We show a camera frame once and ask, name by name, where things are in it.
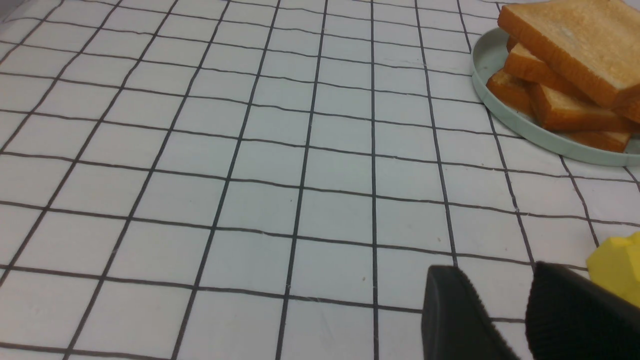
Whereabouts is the yellow foam cube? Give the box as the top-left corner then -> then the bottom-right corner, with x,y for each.
586,231 -> 640,307

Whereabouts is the white grid-pattern tablecloth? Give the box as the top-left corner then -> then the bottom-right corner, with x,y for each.
0,0 -> 639,360

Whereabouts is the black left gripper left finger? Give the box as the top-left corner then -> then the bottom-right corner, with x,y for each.
421,265 -> 519,360

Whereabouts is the light green bread plate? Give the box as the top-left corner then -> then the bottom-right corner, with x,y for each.
470,27 -> 640,167

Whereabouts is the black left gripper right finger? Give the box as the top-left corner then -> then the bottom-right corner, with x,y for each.
525,261 -> 640,360

